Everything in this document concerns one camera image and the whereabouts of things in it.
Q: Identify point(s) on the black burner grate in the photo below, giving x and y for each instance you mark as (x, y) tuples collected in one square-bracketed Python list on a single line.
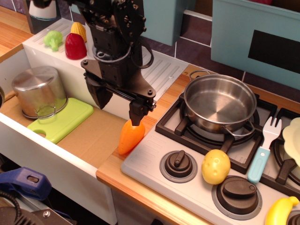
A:
[(281, 172), (241, 148)]

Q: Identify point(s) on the green toy broccoli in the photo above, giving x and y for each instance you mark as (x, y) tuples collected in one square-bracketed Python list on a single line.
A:
[(53, 39)]

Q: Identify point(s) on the stainless steel pan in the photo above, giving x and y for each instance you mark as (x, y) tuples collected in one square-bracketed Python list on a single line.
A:
[(220, 104)]

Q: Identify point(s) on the black right stove knob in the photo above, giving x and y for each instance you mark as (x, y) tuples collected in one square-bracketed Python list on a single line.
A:
[(294, 218)]

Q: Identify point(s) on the upside-down steel pot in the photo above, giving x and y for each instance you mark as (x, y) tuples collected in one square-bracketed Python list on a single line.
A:
[(40, 92)]

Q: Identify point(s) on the black left stove knob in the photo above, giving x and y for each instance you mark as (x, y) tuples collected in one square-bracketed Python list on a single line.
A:
[(178, 166)]

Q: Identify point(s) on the red toy pepper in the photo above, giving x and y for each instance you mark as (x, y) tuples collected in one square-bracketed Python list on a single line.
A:
[(75, 48)]

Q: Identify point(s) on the white toy sink basin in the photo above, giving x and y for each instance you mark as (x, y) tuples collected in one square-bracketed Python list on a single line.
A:
[(65, 136)]

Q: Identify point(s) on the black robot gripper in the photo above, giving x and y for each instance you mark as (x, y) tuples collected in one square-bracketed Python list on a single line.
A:
[(116, 69)]

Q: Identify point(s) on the yellow toy banana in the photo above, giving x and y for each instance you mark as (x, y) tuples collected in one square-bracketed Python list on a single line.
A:
[(279, 212)]

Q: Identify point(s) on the teal hanging cabinet panel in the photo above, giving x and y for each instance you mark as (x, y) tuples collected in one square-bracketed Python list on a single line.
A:
[(163, 20)]

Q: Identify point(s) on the white and blue toy fork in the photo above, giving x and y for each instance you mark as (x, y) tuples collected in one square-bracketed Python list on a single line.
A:
[(271, 131)]

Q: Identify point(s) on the grey toy stove top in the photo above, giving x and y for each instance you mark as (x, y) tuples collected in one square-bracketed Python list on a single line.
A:
[(143, 162)]

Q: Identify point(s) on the black left burner grate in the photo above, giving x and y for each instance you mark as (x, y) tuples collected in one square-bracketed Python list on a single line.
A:
[(241, 148)]

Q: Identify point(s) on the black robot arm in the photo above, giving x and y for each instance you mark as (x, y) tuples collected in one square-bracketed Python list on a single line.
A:
[(114, 12)]

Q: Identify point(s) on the pale yellow plastic plate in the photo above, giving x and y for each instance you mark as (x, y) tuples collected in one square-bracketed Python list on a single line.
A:
[(291, 136)]

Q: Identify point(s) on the black stove knob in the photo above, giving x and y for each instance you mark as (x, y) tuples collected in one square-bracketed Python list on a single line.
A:
[(294, 218), (178, 166), (237, 198)]

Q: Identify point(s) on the green cutting board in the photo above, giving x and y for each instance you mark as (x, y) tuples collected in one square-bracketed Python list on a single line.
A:
[(61, 124)]

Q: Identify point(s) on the blue clamp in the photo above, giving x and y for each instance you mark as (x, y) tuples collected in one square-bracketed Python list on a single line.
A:
[(27, 182)]

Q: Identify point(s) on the yellow toy potato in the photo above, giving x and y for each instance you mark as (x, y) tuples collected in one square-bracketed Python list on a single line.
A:
[(215, 166)]

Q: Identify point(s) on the orange toy carrot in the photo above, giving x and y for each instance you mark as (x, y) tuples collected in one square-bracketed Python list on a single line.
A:
[(130, 136)]

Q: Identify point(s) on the teal cabinet with black window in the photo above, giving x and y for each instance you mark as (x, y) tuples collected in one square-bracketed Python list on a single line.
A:
[(260, 39)]

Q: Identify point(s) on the yellow toy corn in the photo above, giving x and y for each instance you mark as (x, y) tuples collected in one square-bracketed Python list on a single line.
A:
[(78, 28)]

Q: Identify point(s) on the black right burner grate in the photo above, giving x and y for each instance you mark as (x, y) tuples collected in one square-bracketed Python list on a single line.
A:
[(281, 172)]

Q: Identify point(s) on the black middle stove knob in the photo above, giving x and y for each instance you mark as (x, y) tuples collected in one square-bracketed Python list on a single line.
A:
[(237, 198)]

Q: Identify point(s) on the white and black cup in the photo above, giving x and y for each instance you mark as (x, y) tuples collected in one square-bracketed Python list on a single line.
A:
[(45, 14)]

